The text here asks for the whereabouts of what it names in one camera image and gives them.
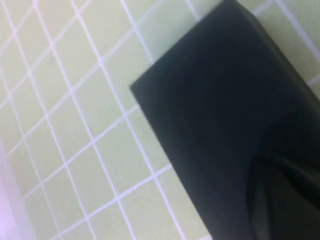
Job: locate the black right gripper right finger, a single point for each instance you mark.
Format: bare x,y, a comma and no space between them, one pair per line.
307,185

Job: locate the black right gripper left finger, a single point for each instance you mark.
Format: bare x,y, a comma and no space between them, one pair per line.
270,212

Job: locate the black printed glasses case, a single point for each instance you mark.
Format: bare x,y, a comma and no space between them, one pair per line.
212,100

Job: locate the green checked tablecloth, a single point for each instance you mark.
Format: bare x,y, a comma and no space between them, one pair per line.
62,112

